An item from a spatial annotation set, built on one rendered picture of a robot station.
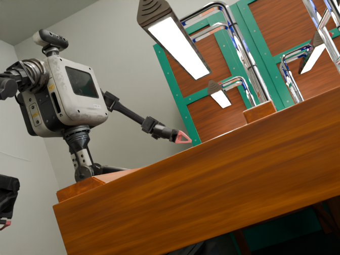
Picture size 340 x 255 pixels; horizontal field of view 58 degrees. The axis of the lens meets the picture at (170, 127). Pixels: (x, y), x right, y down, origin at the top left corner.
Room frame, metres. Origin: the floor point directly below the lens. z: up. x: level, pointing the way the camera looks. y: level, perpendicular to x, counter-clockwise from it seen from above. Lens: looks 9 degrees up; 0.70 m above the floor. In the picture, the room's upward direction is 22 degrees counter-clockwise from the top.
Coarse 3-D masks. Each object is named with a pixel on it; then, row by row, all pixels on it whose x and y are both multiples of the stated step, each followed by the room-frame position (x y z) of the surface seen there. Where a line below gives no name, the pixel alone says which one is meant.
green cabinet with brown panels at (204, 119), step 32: (256, 0) 2.21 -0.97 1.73; (288, 0) 2.17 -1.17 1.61; (320, 0) 2.12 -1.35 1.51; (192, 32) 2.33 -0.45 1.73; (224, 32) 2.29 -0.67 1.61; (256, 32) 2.23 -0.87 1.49; (288, 32) 2.19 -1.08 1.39; (160, 64) 2.41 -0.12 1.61; (224, 64) 2.31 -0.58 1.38; (288, 64) 2.21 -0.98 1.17; (320, 64) 2.17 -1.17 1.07; (192, 96) 2.38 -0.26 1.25; (256, 96) 2.28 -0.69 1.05; (288, 96) 2.22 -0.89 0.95; (192, 128) 2.40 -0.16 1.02; (224, 128) 2.36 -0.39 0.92
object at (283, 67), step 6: (300, 48) 1.65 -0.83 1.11; (306, 48) 1.66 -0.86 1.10; (288, 54) 1.67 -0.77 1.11; (300, 54) 1.80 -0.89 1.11; (282, 60) 1.69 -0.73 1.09; (288, 60) 1.82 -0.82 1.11; (282, 66) 1.83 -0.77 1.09; (282, 72) 1.83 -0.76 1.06; (288, 72) 1.68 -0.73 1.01; (288, 78) 1.70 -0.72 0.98; (288, 84) 1.83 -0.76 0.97; (294, 84) 1.68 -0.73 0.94; (294, 90) 1.69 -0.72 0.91; (294, 96) 1.83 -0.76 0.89; (300, 96) 1.68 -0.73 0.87
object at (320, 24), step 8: (304, 0) 0.89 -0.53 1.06; (328, 0) 0.74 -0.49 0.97; (312, 8) 0.89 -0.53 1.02; (328, 8) 0.75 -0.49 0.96; (336, 8) 0.74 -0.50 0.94; (312, 16) 0.89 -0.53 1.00; (328, 16) 0.80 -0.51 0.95; (336, 16) 0.75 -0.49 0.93; (320, 24) 0.86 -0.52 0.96; (336, 24) 0.75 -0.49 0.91; (320, 32) 0.89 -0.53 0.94; (328, 40) 0.89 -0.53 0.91; (328, 48) 0.89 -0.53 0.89; (336, 56) 0.89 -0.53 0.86; (336, 64) 0.89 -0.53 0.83
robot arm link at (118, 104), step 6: (108, 96) 1.81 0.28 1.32; (114, 96) 1.83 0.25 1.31; (114, 102) 1.89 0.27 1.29; (108, 108) 1.84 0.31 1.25; (114, 108) 1.86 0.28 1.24; (120, 108) 1.88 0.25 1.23; (126, 108) 1.90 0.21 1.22; (126, 114) 1.91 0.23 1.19; (132, 114) 1.92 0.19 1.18; (138, 120) 1.95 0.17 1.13
